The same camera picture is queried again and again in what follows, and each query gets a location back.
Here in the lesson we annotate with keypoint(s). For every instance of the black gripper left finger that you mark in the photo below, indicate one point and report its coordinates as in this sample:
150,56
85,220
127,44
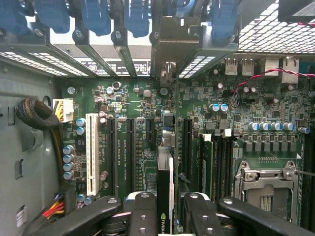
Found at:
142,216

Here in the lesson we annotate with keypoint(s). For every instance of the black RAM slot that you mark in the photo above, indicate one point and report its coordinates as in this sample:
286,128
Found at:
312,196
216,167
304,196
224,167
231,167

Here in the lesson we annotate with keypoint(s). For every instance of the white power connector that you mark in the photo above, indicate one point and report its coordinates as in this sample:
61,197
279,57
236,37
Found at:
64,110

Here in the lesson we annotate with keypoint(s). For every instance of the tall silver port block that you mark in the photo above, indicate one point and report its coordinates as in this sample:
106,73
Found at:
290,70

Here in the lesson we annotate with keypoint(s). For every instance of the white PCI expansion slot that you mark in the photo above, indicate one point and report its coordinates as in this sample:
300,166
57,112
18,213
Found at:
92,147

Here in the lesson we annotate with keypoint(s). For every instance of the grey power supply unit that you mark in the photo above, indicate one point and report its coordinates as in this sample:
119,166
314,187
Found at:
29,157

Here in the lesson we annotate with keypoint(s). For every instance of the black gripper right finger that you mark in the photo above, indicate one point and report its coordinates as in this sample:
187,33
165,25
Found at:
201,218

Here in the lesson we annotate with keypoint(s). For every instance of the black open PC case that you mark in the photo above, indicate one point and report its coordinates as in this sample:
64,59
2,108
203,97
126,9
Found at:
219,50

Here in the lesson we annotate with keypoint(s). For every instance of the CPU socket locking lever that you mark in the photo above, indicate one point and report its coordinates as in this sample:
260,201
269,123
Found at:
305,172

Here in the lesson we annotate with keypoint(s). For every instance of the silver network port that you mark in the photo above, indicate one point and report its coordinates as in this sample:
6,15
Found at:
271,66

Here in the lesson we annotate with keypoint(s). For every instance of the black main power connector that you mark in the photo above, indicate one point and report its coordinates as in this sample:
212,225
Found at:
69,196

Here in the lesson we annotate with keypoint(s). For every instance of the metal CPU socket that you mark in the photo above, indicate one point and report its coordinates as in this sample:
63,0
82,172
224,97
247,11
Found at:
265,196

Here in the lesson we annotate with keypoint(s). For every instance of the green motherboard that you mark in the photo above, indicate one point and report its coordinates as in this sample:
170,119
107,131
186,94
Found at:
201,98

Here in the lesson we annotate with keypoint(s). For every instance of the perforated slot cover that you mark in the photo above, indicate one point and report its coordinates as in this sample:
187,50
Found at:
29,62
61,64
197,66

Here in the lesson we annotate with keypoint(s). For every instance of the silver USB port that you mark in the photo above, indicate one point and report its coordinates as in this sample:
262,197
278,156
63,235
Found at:
247,66
231,66

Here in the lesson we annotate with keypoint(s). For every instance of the short PCIe expansion slot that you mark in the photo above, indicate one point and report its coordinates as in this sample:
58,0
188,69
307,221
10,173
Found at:
150,130

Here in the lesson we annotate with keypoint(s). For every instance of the long PCIe expansion slot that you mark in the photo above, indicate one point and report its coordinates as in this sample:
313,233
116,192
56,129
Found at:
131,157
187,147
112,157

